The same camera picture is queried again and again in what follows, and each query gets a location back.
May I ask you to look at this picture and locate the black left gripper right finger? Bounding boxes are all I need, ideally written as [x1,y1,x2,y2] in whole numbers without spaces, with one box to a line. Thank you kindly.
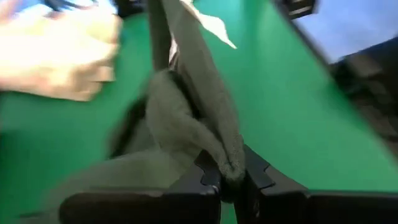
[233,144,398,224]

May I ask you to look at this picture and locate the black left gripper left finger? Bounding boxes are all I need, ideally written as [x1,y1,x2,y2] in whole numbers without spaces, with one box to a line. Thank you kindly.
[58,148,223,224]

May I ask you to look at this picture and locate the dark green polo shirt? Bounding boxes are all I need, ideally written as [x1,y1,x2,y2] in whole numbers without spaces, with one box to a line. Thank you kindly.
[18,0,247,224]

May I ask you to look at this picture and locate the green table mat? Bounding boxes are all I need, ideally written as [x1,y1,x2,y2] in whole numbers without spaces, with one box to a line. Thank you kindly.
[0,0,398,224]

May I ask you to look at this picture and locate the cream white garment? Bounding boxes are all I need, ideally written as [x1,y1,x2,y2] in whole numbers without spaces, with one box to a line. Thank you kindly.
[0,0,123,102]

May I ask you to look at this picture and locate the black aluminium table frame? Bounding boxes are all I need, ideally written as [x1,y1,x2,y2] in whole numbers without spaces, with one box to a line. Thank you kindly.
[273,0,332,68]

